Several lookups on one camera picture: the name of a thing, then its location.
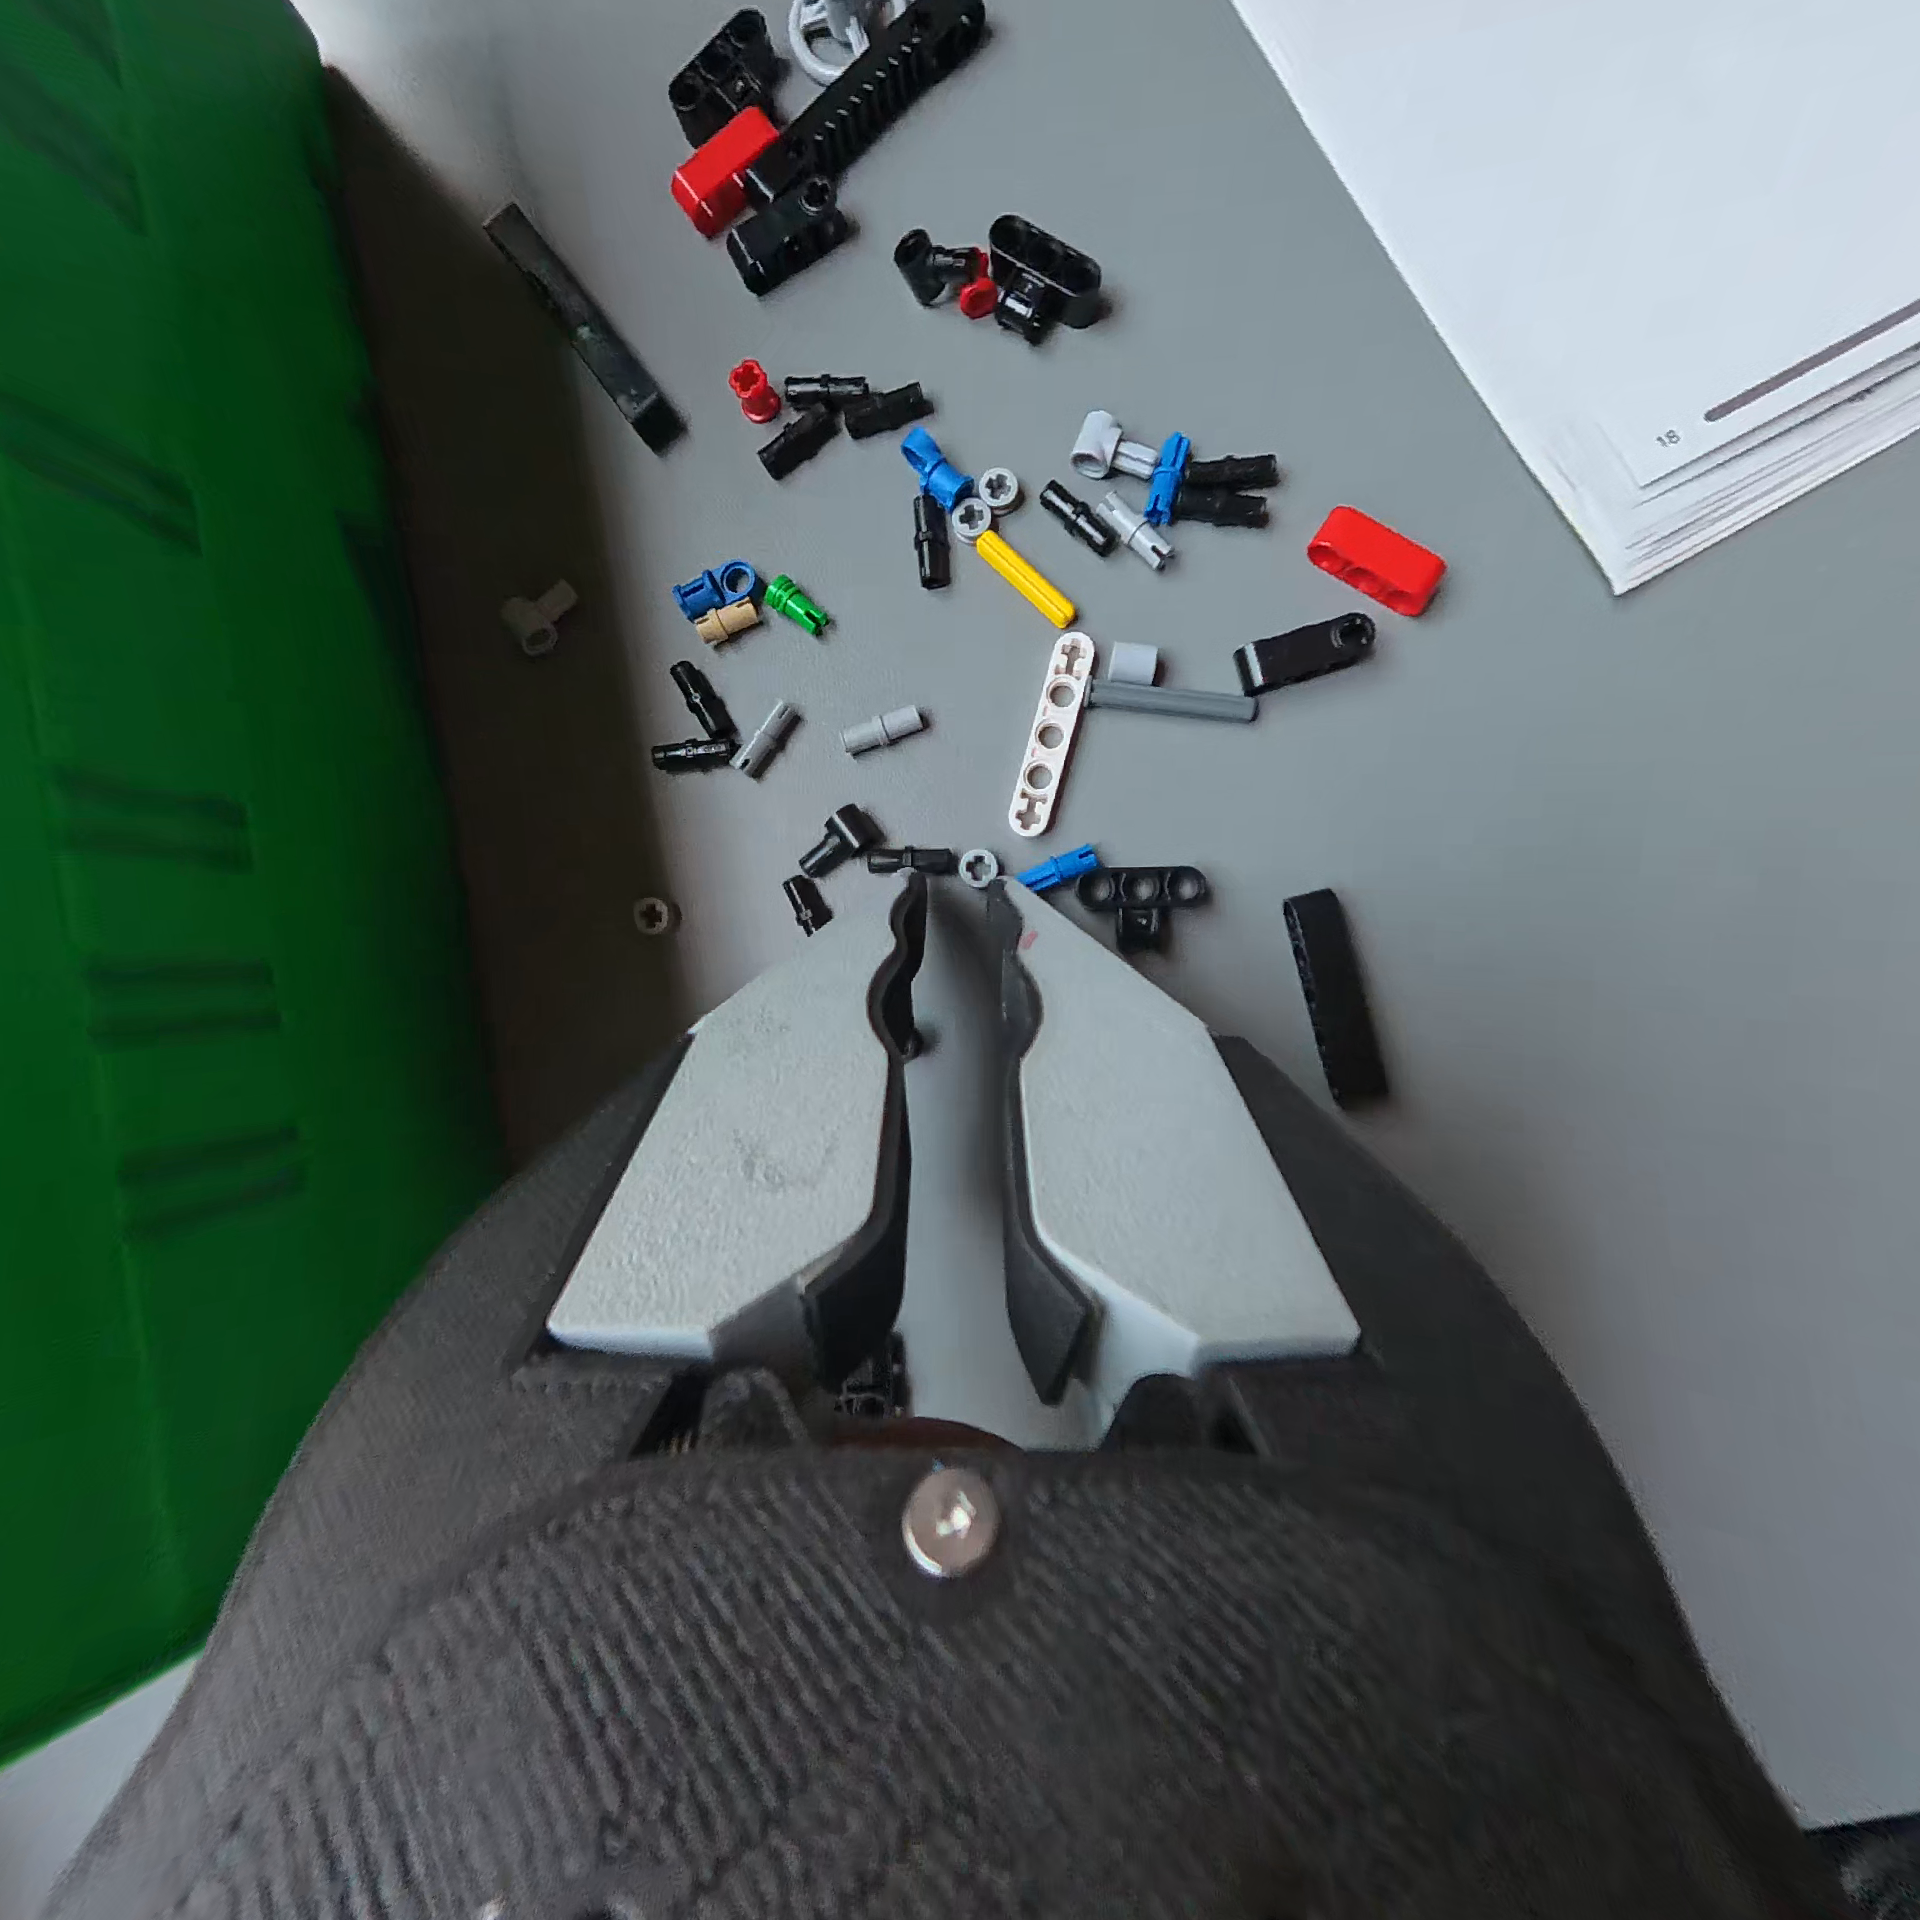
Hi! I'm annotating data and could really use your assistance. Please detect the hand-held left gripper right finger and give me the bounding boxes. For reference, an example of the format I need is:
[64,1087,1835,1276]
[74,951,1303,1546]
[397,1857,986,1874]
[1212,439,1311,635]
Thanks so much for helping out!
[983,873,1365,1454]

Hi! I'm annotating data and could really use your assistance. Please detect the black T-shaped lego beam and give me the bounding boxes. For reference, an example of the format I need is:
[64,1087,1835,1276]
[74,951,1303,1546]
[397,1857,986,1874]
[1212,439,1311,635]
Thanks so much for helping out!
[1075,865,1213,956]

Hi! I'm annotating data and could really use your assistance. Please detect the green plastic storage bin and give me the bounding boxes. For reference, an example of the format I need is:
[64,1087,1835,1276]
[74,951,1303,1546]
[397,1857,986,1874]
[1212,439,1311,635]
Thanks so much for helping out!
[0,0,509,1771]

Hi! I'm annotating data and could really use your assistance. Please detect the white lego instruction booklet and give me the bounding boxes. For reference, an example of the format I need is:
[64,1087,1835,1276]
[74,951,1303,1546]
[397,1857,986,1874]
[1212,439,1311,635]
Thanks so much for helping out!
[1229,0,1920,598]

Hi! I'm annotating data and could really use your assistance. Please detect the red lego beam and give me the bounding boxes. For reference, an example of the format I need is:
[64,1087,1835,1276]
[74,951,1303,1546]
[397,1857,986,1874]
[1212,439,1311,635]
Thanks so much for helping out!
[1303,503,1451,618]
[670,108,784,241]

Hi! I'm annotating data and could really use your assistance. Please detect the yellow lego axle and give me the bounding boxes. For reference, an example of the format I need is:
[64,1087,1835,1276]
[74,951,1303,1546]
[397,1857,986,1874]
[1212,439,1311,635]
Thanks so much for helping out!
[973,531,1080,634]

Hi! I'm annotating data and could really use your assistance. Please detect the scattered black lego pins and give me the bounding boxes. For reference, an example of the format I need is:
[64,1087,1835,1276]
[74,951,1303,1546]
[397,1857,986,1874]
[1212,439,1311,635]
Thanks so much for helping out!
[651,371,1279,942]

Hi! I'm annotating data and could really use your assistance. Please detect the black three-hole lego beam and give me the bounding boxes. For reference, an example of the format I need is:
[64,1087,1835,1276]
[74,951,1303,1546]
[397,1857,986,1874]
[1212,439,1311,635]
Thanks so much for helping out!
[986,212,1112,347]

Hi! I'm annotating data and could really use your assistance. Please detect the black thin lego liftarm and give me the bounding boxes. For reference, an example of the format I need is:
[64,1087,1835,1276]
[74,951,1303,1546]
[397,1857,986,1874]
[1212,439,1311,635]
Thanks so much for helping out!
[1231,610,1376,697]

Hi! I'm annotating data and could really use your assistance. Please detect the long black lego gear rack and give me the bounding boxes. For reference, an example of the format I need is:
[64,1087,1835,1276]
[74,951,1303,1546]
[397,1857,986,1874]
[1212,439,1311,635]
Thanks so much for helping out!
[742,0,992,209]

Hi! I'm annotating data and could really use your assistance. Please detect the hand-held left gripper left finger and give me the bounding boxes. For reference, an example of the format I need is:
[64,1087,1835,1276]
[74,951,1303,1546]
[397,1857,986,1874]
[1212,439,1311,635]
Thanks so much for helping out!
[546,870,932,1397]

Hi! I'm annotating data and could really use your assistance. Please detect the grey lego axle with bush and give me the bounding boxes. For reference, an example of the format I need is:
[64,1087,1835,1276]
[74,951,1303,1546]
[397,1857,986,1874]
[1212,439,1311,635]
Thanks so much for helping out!
[1086,641,1260,733]

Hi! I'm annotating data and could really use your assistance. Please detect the black lego double connector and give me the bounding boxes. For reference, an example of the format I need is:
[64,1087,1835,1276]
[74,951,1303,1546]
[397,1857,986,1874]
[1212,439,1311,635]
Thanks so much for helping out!
[670,9,784,116]

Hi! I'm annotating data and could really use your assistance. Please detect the white thin lego liftarm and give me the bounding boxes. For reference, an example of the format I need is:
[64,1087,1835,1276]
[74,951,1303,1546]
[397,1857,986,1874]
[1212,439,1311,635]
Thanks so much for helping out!
[1005,628,1098,836]

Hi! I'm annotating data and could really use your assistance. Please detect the long dark flat lego piece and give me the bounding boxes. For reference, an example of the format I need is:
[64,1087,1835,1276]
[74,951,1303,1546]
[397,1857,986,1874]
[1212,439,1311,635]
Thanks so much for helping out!
[479,201,690,458]

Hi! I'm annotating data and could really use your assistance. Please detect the grey lego pulley wheel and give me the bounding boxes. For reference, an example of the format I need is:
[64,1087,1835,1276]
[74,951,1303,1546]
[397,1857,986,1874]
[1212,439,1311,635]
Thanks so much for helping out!
[786,0,906,87]

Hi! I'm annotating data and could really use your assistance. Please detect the short black lego beam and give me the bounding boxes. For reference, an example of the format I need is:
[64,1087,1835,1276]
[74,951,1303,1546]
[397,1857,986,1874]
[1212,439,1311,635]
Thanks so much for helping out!
[726,173,858,298]

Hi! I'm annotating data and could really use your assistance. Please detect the black ribbed lego beam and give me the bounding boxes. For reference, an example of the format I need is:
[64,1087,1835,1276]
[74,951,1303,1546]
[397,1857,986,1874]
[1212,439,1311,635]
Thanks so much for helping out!
[1279,886,1392,1111]

